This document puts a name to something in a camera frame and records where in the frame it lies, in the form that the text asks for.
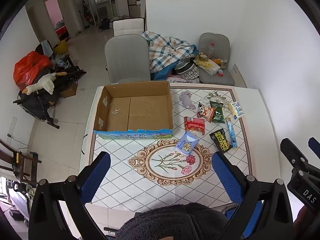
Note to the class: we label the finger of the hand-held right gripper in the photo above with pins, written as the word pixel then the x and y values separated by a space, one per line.
pixel 315 147
pixel 291 150

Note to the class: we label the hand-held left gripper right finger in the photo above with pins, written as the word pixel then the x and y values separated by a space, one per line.
pixel 225 175

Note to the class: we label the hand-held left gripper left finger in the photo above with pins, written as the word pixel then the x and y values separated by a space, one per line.
pixel 96 175

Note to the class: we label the black wipes packet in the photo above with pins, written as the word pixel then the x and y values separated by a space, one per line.
pixel 221 141

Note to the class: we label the long blue packet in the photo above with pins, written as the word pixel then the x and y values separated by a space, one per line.
pixel 231 133

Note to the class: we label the blue duck tissue packet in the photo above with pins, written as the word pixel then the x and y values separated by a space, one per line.
pixel 186 143

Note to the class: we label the green wipes packet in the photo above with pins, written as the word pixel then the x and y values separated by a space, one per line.
pixel 219 113

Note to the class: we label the cartoon snack packet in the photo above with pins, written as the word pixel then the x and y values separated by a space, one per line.
pixel 206 112

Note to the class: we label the white and blue tissue pack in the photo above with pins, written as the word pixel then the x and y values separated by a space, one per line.
pixel 236 110

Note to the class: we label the purple fuzzy socks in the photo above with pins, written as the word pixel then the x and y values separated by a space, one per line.
pixel 186 98

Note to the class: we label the dark fleece garment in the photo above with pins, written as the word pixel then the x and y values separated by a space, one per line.
pixel 170 222

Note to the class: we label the dark wooden chair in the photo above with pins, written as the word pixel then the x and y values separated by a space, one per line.
pixel 22 165

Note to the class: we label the small brown cardboard box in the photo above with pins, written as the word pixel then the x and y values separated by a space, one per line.
pixel 69 90

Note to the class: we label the white board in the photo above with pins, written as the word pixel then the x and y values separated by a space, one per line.
pixel 238 76

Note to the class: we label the black folded stroller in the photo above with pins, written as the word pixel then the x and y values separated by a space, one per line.
pixel 35 102

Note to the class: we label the small red and blue packet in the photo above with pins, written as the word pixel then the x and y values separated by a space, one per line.
pixel 220 73

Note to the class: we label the black and white patterned cloth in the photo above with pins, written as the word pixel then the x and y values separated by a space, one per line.
pixel 191 75

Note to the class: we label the white goose plush toy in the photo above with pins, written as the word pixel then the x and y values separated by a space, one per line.
pixel 46 82

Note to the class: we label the pink cloth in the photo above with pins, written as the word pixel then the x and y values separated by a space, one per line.
pixel 180 79

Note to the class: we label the white flat box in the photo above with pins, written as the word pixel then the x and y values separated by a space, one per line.
pixel 211 68

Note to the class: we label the striped hat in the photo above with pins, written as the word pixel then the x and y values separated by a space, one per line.
pixel 185 67

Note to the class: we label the yellow plastic bag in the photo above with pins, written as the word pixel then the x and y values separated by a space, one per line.
pixel 202 61

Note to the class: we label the blue bedding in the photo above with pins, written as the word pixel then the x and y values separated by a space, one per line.
pixel 161 75

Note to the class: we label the grey upholstered chair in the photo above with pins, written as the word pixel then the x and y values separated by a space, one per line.
pixel 127 57

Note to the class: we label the clear plastic bottle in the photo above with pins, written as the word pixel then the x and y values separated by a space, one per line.
pixel 211 50

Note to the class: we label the orange plastic bag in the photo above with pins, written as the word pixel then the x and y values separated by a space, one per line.
pixel 30 66

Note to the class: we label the grey cushioned chair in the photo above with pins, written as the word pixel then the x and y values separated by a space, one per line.
pixel 223 41

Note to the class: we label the light blue cloth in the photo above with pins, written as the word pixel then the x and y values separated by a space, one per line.
pixel 47 47

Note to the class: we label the plaid blanket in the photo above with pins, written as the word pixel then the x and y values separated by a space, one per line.
pixel 165 50

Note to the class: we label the black bag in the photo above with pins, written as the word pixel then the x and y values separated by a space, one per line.
pixel 104 25

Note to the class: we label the white upholstered chair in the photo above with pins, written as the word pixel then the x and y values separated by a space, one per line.
pixel 127 27

